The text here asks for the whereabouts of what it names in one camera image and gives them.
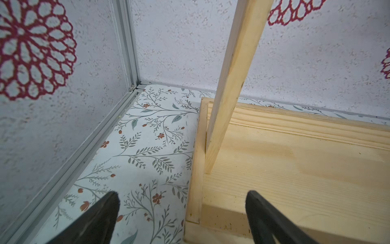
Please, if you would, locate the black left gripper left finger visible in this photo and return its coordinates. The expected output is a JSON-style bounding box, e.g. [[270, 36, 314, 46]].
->
[[49, 191, 120, 244]]

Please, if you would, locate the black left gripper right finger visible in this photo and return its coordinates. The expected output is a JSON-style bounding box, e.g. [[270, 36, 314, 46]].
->
[[245, 190, 317, 244]]

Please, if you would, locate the wooden clothes rack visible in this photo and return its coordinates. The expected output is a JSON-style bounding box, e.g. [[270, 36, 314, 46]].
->
[[184, 1, 390, 244]]

